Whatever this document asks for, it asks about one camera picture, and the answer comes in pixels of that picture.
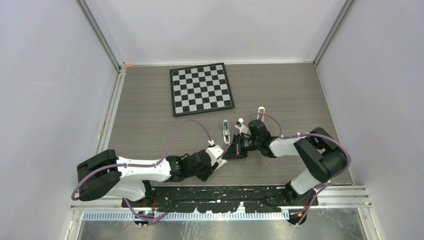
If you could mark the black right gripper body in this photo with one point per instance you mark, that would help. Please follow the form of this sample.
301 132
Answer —
248 144

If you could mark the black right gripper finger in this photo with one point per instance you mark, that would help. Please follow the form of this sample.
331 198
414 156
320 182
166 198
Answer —
231 153
236 142

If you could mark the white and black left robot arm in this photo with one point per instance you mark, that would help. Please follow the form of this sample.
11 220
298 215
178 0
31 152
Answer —
106 174

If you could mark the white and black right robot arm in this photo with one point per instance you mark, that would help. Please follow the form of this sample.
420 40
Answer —
323 157

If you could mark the black and white chessboard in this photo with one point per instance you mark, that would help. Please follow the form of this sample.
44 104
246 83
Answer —
200 89

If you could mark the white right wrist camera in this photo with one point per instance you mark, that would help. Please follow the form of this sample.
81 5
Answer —
241 127

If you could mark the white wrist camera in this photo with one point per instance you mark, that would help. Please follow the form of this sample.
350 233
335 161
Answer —
215 153
241 127

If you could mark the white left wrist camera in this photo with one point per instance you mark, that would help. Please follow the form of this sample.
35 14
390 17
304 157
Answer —
215 153

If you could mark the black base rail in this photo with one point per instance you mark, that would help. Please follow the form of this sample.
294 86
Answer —
222 199

